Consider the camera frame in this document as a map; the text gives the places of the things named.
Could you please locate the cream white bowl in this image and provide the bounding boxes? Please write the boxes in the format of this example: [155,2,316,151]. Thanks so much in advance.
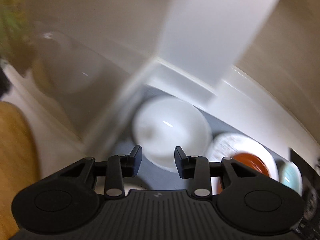
[94,177,148,196]

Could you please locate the red-brown round plate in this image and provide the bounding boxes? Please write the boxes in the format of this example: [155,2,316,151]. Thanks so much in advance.
[211,152,270,195]

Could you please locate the white bowl blue rim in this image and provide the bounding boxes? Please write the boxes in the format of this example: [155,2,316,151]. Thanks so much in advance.
[132,96,213,173]

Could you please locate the light blue ceramic bowl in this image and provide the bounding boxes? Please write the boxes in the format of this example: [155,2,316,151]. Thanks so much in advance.
[279,162,303,196]

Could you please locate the round wooden cutting board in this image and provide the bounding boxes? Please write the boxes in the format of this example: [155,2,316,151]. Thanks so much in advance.
[1,101,40,239]

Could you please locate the black gas stove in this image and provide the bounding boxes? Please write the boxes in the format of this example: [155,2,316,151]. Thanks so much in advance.
[290,149,319,221]

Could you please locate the green yellow snack bag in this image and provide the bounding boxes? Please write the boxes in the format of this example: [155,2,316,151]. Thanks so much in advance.
[1,0,30,60]

